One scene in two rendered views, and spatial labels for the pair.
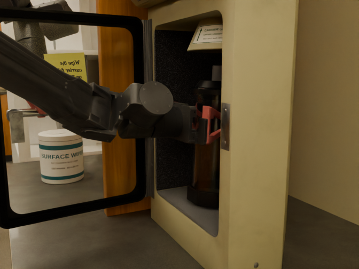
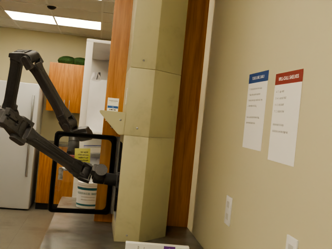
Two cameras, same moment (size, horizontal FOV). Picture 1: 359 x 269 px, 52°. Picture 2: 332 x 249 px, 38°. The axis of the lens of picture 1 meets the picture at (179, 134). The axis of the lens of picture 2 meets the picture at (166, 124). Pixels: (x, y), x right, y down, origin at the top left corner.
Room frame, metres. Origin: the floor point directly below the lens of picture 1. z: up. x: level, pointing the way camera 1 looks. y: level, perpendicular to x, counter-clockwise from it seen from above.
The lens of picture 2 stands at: (-1.43, -0.91, 1.50)
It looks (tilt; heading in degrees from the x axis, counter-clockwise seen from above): 1 degrees down; 18
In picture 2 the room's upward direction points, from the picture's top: 6 degrees clockwise
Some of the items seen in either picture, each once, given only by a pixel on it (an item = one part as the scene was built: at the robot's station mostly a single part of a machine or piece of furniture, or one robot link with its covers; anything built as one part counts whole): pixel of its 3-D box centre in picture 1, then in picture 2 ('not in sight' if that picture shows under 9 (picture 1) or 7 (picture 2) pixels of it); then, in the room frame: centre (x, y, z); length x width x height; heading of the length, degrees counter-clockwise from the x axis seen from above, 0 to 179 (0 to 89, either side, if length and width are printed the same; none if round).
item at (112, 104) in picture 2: not in sight; (112, 104); (0.60, 0.03, 1.54); 0.05 x 0.05 x 0.06; 27
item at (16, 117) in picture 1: (16, 126); (60, 173); (0.64, 0.29, 1.18); 0.02 x 0.02 x 0.06; 32
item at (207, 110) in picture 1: (209, 123); not in sight; (0.66, -0.05, 1.18); 0.09 x 0.07 x 0.07; 119
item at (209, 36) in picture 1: (235, 36); not in sight; (0.69, -0.10, 1.34); 0.18 x 0.18 x 0.05
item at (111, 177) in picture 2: (166, 121); (111, 179); (0.66, 0.02, 1.19); 0.10 x 0.07 x 0.07; 29
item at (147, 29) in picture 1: (148, 112); (114, 175); (0.79, 0.07, 1.19); 0.03 x 0.02 x 0.39; 27
